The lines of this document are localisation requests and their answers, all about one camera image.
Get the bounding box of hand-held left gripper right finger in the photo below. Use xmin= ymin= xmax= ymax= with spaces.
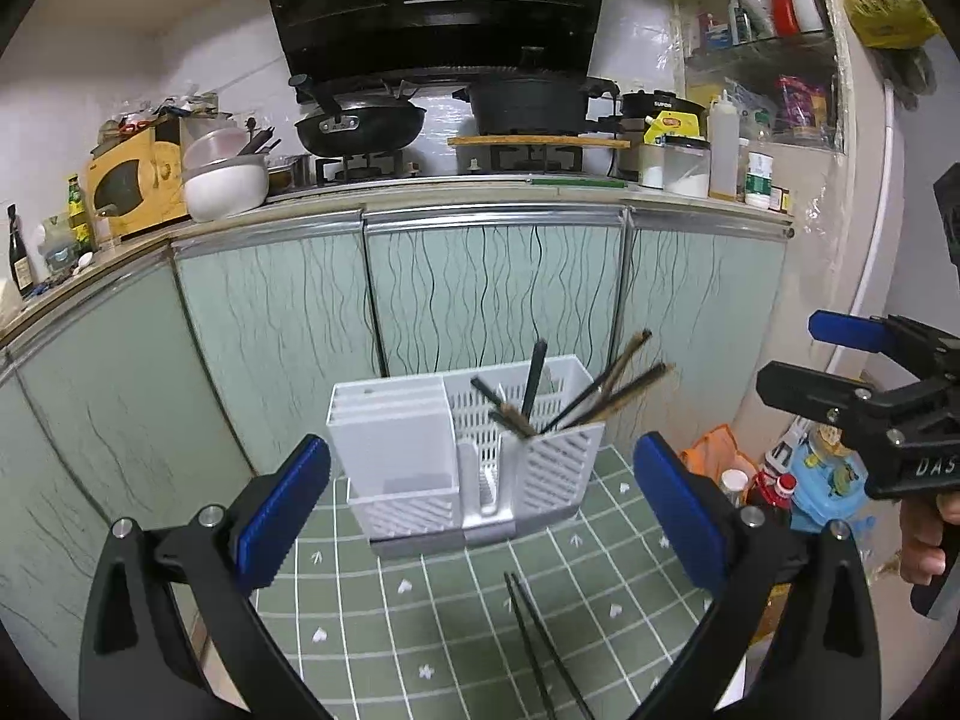
xmin=634 ymin=433 xmax=882 ymax=720

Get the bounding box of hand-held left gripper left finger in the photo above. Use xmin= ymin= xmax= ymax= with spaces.
xmin=77 ymin=433 xmax=332 ymax=720

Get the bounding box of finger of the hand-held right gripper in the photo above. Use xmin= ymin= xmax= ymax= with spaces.
xmin=807 ymin=310 xmax=944 ymax=365
xmin=754 ymin=360 xmax=905 ymax=440

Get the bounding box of white plastic utensil holder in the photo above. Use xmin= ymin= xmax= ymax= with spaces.
xmin=325 ymin=355 xmax=607 ymax=558

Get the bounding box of black chopstick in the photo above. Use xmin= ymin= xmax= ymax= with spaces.
xmin=504 ymin=572 xmax=558 ymax=720
xmin=523 ymin=341 xmax=549 ymax=437
xmin=538 ymin=364 xmax=631 ymax=437
xmin=510 ymin=574 xmax=598 ymax=720

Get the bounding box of person's right hand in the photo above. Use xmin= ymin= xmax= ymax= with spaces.
xmin=898 ymin=497 xmax=960 ymax=586

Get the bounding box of orange bag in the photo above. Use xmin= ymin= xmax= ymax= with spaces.
xmin=681 ymin=424 xmax=756 ymax=505

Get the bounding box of blue plastic toy container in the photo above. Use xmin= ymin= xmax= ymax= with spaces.
xmin=790 ymin=426 xmax=877 ymax=535

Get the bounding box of red cap bottle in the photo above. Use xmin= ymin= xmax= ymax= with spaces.
xmin=748 ymin=467 xmax=797 ymax=515

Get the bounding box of green label plastic bottle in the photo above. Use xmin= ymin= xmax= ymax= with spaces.
xmin=745 ymin=116 xmax=775 ymax=209

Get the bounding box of green checkered tablecloth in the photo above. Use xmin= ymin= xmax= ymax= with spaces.
xmin=253 ymin=441 xmax=722 ymax=720

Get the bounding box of white squeeze bottle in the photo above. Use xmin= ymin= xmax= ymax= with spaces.
xmin=708 ymin=88 xmax=741 ymax=201

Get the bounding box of purple snack packet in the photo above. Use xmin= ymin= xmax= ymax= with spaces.
xmin=775 ymin=75 xmax=831 ymax=141

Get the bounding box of clear white seasoning container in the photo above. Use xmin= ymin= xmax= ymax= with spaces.
xmin=637 ymin=136 xmax=711 ymax=198

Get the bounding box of black rice cooker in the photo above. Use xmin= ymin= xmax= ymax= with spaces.
xmin=616 ymin=90 xmax=707 ymax=182

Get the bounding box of stack of white bowls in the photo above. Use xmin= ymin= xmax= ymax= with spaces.
xmin=181 ymin=127 xmax=271 ymax=224

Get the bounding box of gas stove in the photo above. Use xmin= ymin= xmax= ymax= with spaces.
xmin=313 ymin=148 xmax=587 ymax=186

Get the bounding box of yellow countertop appliance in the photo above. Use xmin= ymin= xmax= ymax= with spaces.
xmin=85 ymin=124 xmax=194 ymax=242

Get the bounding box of green glass bottle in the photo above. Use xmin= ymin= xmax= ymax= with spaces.
xmin=65 ymin=174 xmax=96 ymax=254

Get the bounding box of wooden board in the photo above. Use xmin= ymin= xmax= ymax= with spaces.
xmin=447 ymin=135 xmax=632 ymax=151

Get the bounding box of dark glass bottle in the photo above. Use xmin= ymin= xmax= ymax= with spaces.
xmin=7 ymin=204 xmax=36 ymax=299

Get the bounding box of black wok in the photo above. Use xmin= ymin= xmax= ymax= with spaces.
xmin=289 ymin=73 xmax=428 ymax=158

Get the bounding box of black cooking pot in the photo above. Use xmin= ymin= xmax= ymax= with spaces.
xmin=452 ymin=47 xmax=620 ymax=137

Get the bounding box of white wall pipe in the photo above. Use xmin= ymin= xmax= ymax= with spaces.
xmin=846 ymin=81 xmax=899 ymax=317

